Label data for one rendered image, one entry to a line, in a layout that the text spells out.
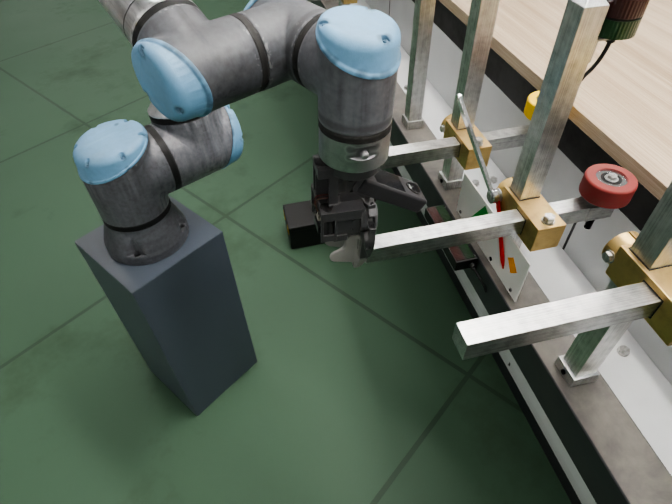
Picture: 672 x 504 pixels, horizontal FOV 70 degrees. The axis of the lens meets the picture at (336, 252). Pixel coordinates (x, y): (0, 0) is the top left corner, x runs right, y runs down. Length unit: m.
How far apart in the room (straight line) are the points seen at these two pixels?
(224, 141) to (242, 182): 1.22
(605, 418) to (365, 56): 0.62
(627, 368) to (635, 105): 0.51
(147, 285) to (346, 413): 0.73
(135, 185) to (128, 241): 0.15
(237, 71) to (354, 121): 0.14
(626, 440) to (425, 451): 0.76
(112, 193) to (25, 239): 1.37
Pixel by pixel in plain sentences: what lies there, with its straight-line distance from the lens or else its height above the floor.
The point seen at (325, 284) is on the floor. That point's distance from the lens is 1.81.
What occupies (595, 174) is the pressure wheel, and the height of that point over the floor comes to 0.91.
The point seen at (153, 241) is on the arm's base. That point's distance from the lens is 1.13.
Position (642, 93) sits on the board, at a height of 0.90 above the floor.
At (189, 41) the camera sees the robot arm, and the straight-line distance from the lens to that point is 0.56.
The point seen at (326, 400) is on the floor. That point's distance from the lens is 1.55.
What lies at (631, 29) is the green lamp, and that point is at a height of 1.14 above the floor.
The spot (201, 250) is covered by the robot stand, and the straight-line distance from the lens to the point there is 1.16.
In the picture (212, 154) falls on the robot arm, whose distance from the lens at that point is 1.10.
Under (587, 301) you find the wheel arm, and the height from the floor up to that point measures 0.96.
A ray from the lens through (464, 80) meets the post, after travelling 0.99.
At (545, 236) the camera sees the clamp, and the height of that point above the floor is 0.85.
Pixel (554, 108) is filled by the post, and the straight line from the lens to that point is 0.76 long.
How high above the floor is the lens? 1.39
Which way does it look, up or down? 46 degrees down
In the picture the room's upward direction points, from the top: 2 degrees counter-clockwise
